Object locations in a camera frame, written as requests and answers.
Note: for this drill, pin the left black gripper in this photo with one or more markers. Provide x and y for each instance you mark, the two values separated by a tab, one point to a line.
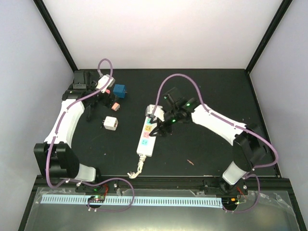
104	100

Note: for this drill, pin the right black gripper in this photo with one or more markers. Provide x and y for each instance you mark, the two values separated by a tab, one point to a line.
160	129

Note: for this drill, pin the yellow orange plug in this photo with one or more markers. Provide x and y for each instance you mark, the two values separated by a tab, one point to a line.
115	106

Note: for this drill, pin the blue cube plug adapter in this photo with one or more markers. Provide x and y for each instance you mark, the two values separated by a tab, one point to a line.
120	90

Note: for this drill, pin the white plug with red print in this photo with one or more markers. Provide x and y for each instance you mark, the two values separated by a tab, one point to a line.
110	123

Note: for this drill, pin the white power strip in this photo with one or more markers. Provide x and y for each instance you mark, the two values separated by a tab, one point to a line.
146	142

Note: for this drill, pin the black cable tie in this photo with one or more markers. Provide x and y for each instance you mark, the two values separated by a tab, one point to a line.
90	114

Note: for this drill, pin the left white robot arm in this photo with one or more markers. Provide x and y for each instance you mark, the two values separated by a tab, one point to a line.
55	157

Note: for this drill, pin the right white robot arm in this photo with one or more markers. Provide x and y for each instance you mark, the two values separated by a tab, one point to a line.
247	146

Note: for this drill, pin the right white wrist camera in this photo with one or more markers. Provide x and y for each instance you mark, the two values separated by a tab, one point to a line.
155	111

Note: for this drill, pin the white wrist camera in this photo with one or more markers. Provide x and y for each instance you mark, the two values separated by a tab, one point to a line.
155	111
105	82

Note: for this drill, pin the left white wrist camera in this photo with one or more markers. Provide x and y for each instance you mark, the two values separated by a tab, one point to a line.
105	82

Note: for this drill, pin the black aluminium front rail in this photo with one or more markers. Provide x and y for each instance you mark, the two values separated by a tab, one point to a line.
185	183

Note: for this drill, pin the light blue slotted cable duct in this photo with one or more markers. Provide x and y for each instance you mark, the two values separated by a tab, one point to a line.
129	200

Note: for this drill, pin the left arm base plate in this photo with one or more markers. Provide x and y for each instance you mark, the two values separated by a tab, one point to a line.
107	187

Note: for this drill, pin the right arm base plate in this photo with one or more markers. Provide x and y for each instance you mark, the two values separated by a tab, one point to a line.
216	187

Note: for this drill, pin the left black frame post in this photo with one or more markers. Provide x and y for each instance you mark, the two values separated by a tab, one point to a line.
40	5

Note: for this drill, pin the black frame post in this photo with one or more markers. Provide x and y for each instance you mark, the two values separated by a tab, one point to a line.
40	5
281	11

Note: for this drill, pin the right black frame post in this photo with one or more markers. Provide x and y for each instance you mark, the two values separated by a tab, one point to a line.
281	11

